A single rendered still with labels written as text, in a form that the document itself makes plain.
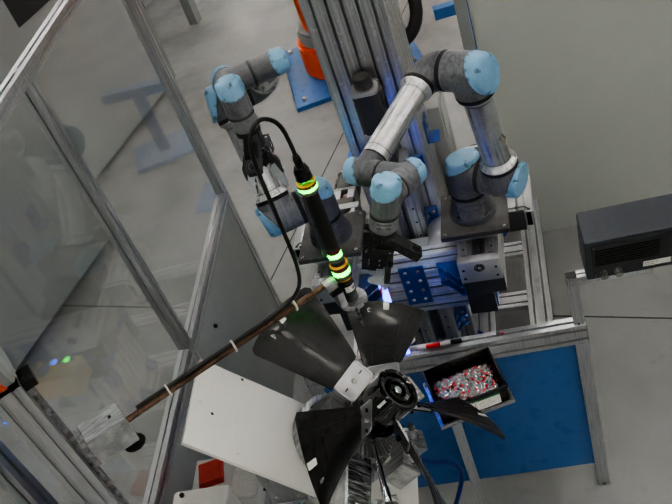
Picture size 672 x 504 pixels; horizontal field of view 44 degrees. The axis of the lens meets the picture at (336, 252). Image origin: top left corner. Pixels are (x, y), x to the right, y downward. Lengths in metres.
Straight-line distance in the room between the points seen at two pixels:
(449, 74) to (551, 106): 1.55
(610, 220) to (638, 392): 1.30
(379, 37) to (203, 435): 1.29
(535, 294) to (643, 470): 0.83
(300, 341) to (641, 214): 0.97
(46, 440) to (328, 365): 0.70
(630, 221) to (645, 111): 1.64
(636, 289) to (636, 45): 1.05
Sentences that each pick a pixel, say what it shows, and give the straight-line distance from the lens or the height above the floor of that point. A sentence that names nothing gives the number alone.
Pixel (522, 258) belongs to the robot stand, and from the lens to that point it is 3.80.
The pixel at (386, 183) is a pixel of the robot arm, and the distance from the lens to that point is 2.01.
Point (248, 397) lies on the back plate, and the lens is 2.17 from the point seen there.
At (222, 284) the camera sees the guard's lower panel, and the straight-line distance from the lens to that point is 3.17.
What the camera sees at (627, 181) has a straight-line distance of 4.14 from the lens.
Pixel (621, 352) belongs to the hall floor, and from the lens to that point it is 3.65.
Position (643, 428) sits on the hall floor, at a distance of 3.41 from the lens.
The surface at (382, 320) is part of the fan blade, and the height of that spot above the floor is 1.19.
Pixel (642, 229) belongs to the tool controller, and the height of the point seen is 1.23.
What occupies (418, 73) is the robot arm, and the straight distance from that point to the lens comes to 2.34.
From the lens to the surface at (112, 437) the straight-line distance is 1.82.
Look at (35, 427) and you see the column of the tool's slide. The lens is 1.74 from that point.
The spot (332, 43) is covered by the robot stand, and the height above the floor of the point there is 1.67.
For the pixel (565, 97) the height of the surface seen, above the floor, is 0.74.
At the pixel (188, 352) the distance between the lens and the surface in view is 2.76.
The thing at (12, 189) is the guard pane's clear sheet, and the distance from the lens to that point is 2.10.
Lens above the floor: 2.77
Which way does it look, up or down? 38 degrees down
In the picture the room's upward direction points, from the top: 22 degrees counter-clockwise
